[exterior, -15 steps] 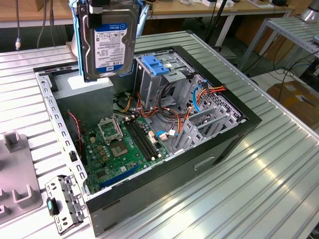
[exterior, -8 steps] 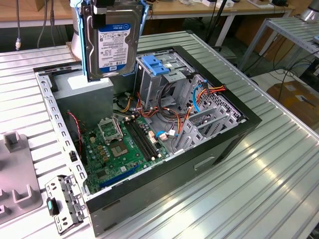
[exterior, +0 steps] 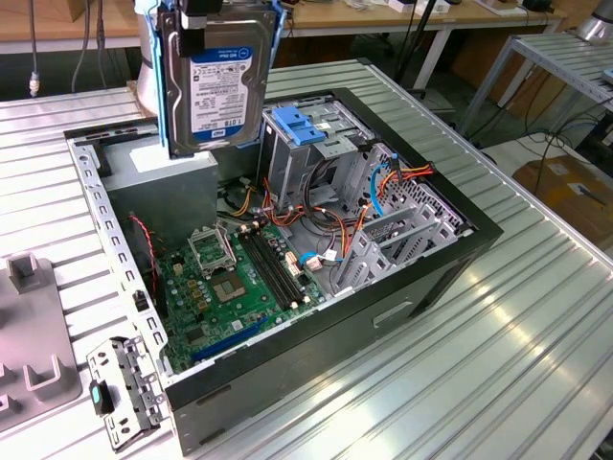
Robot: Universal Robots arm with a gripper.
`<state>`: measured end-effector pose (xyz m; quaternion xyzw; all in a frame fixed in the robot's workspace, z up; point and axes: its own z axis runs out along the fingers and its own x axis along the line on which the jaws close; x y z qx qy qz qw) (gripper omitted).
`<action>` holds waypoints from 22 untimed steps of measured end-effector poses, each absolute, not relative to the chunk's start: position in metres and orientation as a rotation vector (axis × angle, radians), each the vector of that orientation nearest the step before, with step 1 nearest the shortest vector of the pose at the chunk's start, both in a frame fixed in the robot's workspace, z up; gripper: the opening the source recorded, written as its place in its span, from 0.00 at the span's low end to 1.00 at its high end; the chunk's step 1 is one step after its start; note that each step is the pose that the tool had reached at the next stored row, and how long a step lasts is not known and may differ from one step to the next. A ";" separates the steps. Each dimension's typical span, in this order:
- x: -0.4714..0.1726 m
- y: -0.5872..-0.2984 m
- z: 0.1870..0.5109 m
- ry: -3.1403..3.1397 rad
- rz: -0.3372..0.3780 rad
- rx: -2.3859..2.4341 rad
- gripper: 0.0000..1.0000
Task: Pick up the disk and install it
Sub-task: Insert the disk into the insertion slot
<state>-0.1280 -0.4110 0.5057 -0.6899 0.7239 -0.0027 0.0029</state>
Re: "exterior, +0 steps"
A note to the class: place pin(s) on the grey metal drive cage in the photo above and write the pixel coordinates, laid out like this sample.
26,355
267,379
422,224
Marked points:
287,163

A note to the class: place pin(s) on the black case clip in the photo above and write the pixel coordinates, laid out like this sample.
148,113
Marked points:
140,301

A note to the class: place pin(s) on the black RAM slot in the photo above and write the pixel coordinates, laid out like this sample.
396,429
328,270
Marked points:
268,273
281,268

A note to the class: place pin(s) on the black teal latch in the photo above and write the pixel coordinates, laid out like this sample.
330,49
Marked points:
98,397

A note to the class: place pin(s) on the grey parts rack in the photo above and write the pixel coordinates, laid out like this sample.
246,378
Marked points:
29,326

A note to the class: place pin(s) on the metal slot bracket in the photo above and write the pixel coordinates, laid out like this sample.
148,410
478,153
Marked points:
139,378

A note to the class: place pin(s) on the blue plastic drive latch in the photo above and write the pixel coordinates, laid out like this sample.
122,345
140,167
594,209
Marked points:
294,127

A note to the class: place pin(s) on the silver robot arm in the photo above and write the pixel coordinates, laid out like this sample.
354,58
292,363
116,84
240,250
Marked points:
146,72

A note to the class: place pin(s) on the hard disk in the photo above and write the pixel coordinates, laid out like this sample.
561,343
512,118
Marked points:
225,96

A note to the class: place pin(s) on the thin metal locking lever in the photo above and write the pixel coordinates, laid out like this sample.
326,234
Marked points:
230,249

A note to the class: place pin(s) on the blue expansion slot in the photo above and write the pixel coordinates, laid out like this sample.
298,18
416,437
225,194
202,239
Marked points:
230,340

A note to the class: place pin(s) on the small white box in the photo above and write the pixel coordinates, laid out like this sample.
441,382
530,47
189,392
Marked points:
407,6

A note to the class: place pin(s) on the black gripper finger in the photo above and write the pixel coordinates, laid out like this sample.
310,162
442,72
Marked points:
194,38

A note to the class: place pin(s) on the black PC case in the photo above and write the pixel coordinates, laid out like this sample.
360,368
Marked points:
311,354

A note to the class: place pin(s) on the green motherboard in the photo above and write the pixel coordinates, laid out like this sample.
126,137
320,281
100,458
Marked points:
225,326

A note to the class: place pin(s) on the grey power supply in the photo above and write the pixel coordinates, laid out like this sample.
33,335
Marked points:
163,206

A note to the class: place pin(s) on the black tripod stand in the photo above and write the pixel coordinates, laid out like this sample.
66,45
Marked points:
417,43

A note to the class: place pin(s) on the CPU socket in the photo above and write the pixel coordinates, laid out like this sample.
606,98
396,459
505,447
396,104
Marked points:
229,287

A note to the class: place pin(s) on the brown cardboard box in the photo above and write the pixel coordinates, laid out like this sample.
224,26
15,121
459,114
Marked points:
565,191

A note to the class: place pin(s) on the metal disk bay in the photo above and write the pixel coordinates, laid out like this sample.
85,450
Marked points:
364,259

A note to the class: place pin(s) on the wooden desk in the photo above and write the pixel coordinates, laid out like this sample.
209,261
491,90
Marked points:
345,19

